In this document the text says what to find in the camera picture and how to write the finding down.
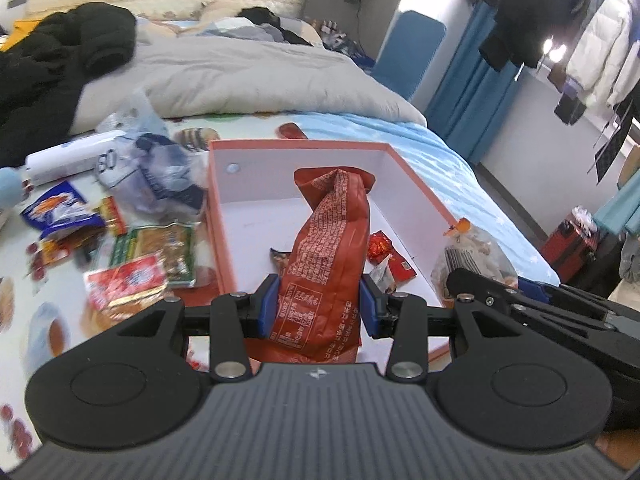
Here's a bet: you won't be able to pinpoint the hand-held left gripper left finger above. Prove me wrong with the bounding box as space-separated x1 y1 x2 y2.
114 273 281 383

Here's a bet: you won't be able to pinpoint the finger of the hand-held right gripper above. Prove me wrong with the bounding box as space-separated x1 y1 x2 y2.
516 278 619 333
446 268 640 377

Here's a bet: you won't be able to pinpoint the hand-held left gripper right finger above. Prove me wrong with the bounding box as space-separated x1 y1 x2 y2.
360 272 532 383

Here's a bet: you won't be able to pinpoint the clear snack packet orange top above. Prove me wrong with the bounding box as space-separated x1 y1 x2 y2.
430 217 519 306

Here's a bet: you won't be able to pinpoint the clear triangular snack packet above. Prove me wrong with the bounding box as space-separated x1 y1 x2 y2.
368 255 399 294

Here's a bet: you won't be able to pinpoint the small red snack packet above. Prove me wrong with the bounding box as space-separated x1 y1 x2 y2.
368 229 417 281

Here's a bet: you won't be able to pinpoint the large red snack bag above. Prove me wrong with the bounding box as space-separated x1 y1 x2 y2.
269 166 377 362

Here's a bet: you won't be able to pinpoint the green edged snack packet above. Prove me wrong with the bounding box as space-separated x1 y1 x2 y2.
111 224 197 288

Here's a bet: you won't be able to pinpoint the orange cardboard box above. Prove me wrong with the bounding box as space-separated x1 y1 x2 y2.
206 139 462 367

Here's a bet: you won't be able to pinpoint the red snack packet yellow print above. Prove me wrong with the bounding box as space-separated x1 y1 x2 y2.
84 254 169 319

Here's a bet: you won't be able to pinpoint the blue snack packet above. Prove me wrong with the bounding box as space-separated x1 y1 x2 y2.
19 181 104 239

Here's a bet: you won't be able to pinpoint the red suitcase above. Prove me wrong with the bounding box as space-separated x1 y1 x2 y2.
538 219 599 286

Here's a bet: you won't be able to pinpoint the bed with blue sheet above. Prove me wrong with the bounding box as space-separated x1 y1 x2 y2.
0 109 562 462

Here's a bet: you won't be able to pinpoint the clear plastic bag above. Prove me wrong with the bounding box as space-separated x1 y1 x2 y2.
94 89 209 217

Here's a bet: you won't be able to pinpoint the yellow red snack stick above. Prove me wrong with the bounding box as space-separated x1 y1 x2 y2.
99 195 129 237

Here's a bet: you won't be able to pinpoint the blue curtain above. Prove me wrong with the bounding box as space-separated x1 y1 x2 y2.
424 0 526 164

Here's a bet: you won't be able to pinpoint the small red sausage packet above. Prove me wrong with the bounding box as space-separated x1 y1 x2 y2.
29 236 72 282

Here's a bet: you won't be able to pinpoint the grey duvet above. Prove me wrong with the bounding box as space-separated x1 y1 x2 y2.
67 37 429 136

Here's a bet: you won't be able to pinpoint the blue covered chair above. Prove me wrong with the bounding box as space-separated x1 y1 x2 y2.
372 9 448 104

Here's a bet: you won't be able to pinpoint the white tube pack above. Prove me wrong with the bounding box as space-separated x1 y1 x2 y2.
24 129 132 184

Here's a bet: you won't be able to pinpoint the white hanging puffer jacket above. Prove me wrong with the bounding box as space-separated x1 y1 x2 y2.
564 0 640 109

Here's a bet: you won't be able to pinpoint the cluttered bedside table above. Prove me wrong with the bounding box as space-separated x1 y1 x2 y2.
312 17 376 71

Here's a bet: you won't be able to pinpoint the black hanging coat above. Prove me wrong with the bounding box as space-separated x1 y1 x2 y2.
477 0 586 74

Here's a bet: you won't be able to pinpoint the white blue plush toy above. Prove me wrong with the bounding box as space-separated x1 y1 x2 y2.
0 167 27 227

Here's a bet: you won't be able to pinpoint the blue grey clothes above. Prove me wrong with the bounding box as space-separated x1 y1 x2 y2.
197 17 286 44

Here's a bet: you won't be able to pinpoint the black clothes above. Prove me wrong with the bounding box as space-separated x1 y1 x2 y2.
237 6 326 49

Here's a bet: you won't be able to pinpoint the patterned pillow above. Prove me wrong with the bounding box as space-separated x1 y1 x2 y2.
177 0 251 36

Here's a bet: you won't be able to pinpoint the black puffer jacket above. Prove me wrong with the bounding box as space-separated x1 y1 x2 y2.
0 2 139 169

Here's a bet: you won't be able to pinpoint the yellow cloth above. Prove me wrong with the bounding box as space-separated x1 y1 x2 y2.
0 18 44 51

